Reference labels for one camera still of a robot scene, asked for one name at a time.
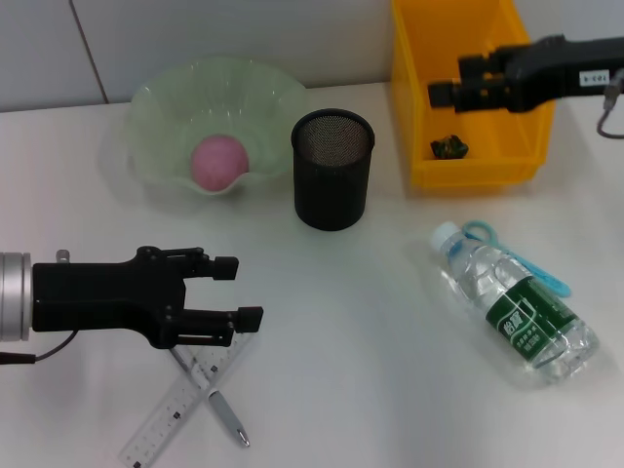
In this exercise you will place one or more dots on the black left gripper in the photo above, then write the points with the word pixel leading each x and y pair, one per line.
pixel 97 297

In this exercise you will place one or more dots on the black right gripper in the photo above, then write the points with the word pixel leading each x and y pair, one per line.
pixel 546 73

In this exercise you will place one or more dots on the green plastic wrapper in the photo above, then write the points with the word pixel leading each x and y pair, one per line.
pixel 448 147

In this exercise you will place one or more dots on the pink peach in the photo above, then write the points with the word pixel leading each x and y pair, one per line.
pixel 219 163

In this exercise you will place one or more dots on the green label water bottle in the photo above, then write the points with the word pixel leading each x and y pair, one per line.
pixel 512 312

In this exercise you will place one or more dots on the silver white pen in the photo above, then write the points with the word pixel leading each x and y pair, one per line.
pixel 226 414

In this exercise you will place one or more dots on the black mesh pen cup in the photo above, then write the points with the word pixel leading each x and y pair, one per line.
pixel 331 195

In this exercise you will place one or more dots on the transparent plastic ruler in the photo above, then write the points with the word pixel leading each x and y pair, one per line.
pixel 156 429

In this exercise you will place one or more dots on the translucent green fruit bowl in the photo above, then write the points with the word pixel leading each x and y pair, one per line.
pixel 219 97

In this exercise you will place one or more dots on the yellow plastic bin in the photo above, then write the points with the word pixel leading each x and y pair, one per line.
pixel 463 170

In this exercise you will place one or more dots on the silver right gripper plug stub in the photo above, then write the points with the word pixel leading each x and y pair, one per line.
pixel 613 90

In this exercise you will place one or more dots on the silver gripper plug stub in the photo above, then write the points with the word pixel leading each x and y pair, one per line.
pixel 613 90
pixel 63 256

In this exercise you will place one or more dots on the silver left gripper plug stub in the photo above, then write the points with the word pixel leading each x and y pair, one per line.
pixel 63 256

